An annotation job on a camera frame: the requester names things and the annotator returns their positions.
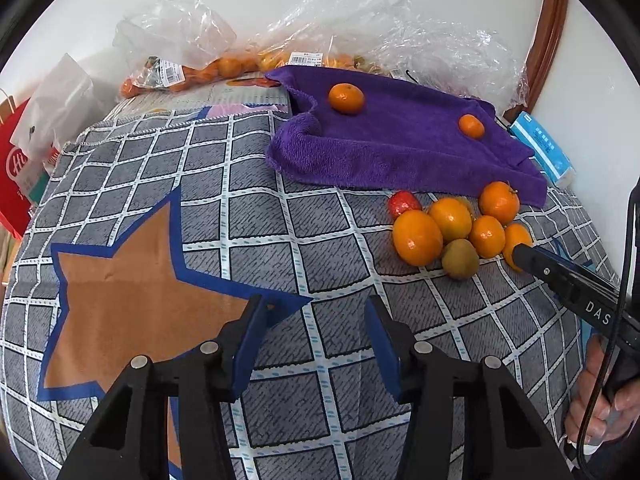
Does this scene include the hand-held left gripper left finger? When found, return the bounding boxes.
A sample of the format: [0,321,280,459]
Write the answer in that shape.
[57,294,276,480]

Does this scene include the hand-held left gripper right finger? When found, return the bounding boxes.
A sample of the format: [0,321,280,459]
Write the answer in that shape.
[364,295,573,480]

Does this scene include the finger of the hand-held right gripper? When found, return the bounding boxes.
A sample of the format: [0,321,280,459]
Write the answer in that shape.
[511,243,640,356]

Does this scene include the small orange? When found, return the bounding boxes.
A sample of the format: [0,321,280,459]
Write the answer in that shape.
[468,215,507,259]
[502,223,534,273]
[458,114,486,140]

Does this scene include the green kiwi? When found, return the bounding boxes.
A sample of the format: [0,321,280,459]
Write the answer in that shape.
[441,238,480,280]

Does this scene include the large orange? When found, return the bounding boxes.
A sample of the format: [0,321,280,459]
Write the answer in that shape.
[392,209,444,267]

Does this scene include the red tomato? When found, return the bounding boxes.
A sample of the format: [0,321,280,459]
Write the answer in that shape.
[387,191,423,220]

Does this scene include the person's right hand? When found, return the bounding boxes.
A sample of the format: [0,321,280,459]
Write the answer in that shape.
[565,336,640,455]

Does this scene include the blue tissue pack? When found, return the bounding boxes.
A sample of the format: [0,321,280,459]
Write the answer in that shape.
[509,111,577,190]

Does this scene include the purple towel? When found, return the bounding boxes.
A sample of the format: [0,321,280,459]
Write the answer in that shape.
[264,65,549,208]

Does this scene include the colourful printed sheet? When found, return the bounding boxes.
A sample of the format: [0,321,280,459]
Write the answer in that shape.
[112,74,292,121]

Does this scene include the red paper bag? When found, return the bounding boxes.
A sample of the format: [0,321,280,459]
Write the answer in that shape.
[0,87,58,238]

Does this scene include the white plastic bag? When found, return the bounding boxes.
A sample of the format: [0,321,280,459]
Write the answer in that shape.
[10,52,108,191]

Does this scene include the clear bag of oranges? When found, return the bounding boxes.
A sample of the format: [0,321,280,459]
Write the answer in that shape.
[112,0,261,101]

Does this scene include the clear bag of mixed produce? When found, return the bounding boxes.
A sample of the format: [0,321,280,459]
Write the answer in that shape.
[257,0,416,81]

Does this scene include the black cable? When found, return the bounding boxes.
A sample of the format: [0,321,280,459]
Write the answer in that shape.
[575,240,638,476]

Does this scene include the brown wooden door frame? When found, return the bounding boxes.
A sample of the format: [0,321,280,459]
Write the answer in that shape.
[525,0,571,111]

